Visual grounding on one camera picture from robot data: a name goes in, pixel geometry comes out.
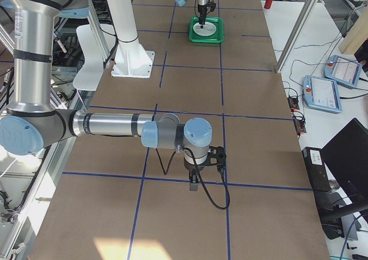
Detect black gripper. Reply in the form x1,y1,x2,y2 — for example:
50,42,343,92
184,159,205,191
197,0,207,28

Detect white round plate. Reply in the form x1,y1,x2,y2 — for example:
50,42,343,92
193,22,217,37

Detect black laptop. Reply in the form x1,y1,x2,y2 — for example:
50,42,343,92
321,118,368,202

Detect blue teach pendant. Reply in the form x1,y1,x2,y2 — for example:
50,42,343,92
303,75,342,113
324,55,362,89

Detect green plastic tray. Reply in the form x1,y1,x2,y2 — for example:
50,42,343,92
189,16,224,44

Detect orange black power strip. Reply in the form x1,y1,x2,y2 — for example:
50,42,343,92
287,96,306,136

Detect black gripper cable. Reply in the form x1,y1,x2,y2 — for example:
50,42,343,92
155,146,231,211

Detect far blue teach pendant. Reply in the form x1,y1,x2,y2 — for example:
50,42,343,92
324,55,362,89

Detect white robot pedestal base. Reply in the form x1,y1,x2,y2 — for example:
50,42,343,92
107,0,155,79

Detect black box device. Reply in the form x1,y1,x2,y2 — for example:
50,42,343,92
302,147,331,192

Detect near blue teach pendant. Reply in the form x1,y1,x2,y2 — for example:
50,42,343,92
303,75,342,113

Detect aluminium frame post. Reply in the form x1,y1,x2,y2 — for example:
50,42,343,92
275,0,319,73

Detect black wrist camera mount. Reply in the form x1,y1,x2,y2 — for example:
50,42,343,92
206,0,216,14

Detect white plastic chair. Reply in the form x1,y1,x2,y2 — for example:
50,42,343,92
73,24,112,91

